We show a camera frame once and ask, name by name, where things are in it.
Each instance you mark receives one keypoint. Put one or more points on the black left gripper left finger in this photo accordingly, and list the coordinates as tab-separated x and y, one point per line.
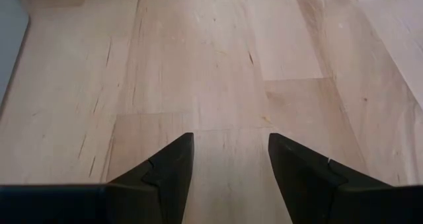
162	184

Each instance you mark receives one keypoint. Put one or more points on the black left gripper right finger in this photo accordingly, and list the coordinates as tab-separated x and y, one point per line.
317	187

